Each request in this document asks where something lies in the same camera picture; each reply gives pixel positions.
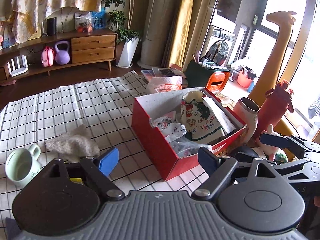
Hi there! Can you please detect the white wifi router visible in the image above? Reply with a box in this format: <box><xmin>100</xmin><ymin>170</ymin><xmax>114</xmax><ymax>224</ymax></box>
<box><xmin>7</xmin><ymin>55</ymin><xmax>28</xmax><ymax>77</ymax></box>

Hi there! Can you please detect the fluffy white cloth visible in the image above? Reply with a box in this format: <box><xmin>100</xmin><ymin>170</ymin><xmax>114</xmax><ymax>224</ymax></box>
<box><xmin>45</xmin><ymin>124</ymin><xmax>100</xmax><ymax>163</ymax></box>

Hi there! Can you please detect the panda print pouch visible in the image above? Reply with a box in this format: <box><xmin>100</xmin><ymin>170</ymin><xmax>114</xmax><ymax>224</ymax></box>
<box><xmin>150</xmin><ymin>111</ymin><xmax>187</xmax><ymax>142</ymax></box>

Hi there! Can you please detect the pink tissue pack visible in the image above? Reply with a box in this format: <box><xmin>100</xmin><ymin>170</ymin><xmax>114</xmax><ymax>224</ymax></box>
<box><xmin>147</xmin><ymin>75</ymin><xmax>182</xmax><ymax>93</ymax></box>

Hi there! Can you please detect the white steel tumbler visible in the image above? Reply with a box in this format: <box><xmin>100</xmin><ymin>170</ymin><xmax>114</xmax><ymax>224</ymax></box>
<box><xmin>233</xmin><ymin>98</ymin><xmax>260</xmax><ymax>144</ymax></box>

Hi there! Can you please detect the red water bottle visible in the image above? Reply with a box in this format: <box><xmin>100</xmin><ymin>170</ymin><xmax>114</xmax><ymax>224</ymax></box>
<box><xmin>253</xmin><ymin>80</ymin><xmax>294</xmax><ymax>139</ymax></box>

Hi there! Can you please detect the white washing machine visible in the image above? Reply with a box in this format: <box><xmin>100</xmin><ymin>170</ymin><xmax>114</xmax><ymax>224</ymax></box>
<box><xmin>204</xmin><ymin>25</ymin><xmax>235</xmax><ymax>66</ymax></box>

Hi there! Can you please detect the blue plastic bag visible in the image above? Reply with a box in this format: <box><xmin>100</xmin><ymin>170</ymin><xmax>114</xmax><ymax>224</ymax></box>
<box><xmin>91</xmin><ymin>7</ymin><xmax>106</xmax><ymax>29</ymax></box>

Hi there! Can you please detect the yellow curtain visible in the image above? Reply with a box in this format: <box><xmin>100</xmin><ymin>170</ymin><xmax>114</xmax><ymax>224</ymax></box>
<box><xmin>165</xmin><ymin>0</ymin><xmax>194</xmax><ymax>67</ymax></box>

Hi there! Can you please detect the potted green tree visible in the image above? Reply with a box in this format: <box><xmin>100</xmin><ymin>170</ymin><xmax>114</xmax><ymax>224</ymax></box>
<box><xmin>102</xmin><ymin>0</ymin><xmax>141</xmax><ymax>68</ymax></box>

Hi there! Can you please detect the black cylindrical speaker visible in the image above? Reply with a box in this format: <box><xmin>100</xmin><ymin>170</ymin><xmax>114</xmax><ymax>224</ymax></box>
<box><xmin>47</xmin><ymin>17</ymin><xmax>57</xmax><ymax>36</ymax></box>

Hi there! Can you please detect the white pink bunny toy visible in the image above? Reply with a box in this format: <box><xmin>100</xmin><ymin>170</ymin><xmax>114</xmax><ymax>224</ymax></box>
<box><xmin>255</xmin><ymin>124</ymin><xmax>289</xmax><ymax>164</ymax></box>

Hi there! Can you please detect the green orange tissue box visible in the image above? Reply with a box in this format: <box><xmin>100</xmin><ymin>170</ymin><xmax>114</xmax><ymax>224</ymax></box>
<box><xmin>184</xmin><ymin>54</ymin><xmax>230</xmax><ymax>93</ymax></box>

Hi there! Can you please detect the wooden TV console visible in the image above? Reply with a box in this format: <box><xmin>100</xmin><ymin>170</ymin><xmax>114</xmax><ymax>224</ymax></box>
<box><xmin>1</xmin><ymin>29</ymin><xmax>117</xmax><ymax>85</ymax></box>

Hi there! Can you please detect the black white checkered tablecloth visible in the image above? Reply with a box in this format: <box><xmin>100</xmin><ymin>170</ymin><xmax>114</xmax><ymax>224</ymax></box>
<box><xmin>0</xmin><ymin>70</ymin><xmax>211</xmax><ymax>235</ymax></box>

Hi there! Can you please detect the yellow giraffe toy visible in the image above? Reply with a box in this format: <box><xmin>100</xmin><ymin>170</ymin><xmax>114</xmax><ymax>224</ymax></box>
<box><xmin>247</xmin><ymin>10</ymin><xmax>298</xmax><ymax>136</ymax></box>

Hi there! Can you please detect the yellow sponge cloth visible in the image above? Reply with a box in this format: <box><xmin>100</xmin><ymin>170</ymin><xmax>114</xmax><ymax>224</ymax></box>
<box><xmin>64</xmin><ymin>161</ymin><xmax>85</xmax><ymax>186</ymax></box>

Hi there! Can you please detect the red cardboard box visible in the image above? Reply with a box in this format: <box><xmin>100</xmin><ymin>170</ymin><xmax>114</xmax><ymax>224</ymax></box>
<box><xmin>132</xmin><ymin>88</ymin><xmax>246</xmax><ymax>180</ymax></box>

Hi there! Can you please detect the bag of fruit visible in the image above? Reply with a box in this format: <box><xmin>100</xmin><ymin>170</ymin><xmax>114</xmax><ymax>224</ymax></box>
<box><xmin>74</xmin><ymin>11</ymin><xmax>93</xmax><ymax>33</ymax></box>

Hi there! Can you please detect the mint green ceramic mug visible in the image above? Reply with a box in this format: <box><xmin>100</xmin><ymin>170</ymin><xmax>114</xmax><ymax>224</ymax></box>
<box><xmin>5</xmin><ymin>144</ymin><xmax>41</xmax><ymax>188</ymax></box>

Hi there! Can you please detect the purple kettlebell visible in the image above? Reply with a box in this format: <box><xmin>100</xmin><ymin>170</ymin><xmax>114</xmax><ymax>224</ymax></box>
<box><xmin>54</xmin><ymin>41</ymin><xmax>70</xmax><ymax>65</ymax></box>

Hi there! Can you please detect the printed Christmas cloth bag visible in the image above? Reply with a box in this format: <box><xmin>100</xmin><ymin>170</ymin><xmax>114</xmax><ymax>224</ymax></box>
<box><xmin>181</xmin><ymin>90</ymin><xmax>236</xmax><ymax>144</ymax></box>

